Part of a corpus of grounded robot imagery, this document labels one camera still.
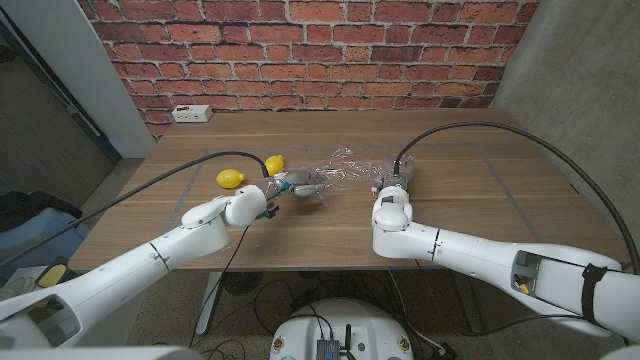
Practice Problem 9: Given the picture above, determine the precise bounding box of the red brick print backdrop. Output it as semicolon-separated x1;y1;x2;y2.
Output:
77;0;541;141

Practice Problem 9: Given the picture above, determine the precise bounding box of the white sneaker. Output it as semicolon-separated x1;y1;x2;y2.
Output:
0;275;32;301

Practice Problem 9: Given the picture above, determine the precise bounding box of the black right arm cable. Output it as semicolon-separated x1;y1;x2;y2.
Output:
393;121;640;276

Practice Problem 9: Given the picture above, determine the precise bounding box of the grey electronics box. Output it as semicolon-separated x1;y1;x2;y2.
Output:
315;338;342;360

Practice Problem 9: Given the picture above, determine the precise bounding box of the clear plastic wrap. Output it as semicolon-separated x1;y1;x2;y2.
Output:
294;145;389;209

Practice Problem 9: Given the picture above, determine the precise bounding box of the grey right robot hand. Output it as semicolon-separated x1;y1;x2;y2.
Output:
372;153;417;188

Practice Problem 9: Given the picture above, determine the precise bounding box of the yellow lemon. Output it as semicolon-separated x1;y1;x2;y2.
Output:
264;154;286;177
216;169;246;190

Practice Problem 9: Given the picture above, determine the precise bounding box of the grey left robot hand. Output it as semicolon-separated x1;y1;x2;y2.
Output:
272;168;332;199

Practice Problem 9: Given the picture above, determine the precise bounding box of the yellow black foot pedal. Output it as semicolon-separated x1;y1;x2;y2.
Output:
35;260;76;290

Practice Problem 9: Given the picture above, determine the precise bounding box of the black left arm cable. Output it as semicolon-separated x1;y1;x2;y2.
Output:
0;150;271;269

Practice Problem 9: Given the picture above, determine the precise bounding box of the white power strip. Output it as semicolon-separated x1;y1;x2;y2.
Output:
171;104;214;124

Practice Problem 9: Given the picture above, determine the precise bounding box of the white pillar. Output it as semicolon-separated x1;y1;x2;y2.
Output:
0;0;157;160

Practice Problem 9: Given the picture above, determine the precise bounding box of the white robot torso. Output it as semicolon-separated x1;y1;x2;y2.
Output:
269;298;415;360

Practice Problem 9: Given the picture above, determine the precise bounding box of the dark door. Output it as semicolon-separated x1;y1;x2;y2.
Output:
0;29;121;209

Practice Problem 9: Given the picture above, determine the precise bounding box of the white table leg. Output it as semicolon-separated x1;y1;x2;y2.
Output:
194;271;225;336

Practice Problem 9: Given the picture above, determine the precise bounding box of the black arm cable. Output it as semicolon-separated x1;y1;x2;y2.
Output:
0;150;271;269
393;121;640;276

